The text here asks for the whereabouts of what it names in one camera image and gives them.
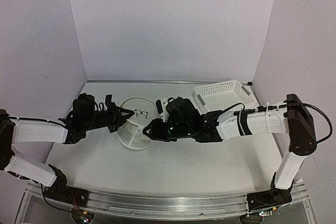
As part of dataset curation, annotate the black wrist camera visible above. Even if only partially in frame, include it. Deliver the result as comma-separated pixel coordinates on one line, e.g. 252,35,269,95
103,94,112,110
155,97,174,123

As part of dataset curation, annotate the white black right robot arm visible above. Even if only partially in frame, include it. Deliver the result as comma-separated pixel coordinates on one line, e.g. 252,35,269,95
143,94,333,205

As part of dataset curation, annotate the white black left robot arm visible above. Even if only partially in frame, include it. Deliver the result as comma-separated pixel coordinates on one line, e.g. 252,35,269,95
1,93,135,201

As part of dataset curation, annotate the white plastic perforated basket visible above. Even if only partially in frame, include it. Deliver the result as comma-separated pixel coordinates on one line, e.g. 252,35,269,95
194,80,256,113

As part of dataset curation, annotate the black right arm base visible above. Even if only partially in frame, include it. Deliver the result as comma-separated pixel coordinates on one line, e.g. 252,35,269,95
247,173,293,213

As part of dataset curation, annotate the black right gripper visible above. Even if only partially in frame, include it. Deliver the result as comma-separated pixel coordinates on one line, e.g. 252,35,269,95
143,119,193,143

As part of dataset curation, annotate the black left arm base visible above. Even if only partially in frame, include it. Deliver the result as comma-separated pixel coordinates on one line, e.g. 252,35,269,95
42,164,89,207

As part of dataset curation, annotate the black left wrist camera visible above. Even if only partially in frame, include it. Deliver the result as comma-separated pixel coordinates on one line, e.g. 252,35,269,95
103,94,112,110

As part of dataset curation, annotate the white mesh laundry bag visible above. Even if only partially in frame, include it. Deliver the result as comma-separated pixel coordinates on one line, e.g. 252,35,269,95
117,98,159,150

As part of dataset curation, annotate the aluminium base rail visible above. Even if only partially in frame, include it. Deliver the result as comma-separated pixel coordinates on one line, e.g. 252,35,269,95
26,183,309,220

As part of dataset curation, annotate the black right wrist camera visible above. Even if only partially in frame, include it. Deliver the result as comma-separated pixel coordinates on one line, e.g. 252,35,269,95
155,97,174,123

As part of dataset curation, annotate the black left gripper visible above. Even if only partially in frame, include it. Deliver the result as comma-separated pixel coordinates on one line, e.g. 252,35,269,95
82,101,134,133

